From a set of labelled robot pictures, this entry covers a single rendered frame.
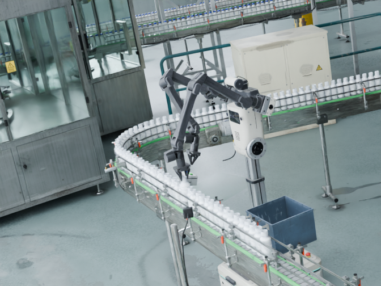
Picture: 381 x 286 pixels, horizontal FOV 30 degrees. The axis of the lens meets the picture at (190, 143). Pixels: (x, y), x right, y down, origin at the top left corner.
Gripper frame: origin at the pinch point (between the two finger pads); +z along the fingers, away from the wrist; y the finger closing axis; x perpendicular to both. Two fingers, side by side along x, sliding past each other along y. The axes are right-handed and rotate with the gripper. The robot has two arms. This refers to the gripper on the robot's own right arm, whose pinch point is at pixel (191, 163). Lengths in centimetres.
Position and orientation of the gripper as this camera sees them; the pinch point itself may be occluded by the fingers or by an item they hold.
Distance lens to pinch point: 493.4
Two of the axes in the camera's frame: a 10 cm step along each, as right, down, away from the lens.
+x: 8.8, 0.5, 4.7
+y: 4.5, 2.0, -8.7
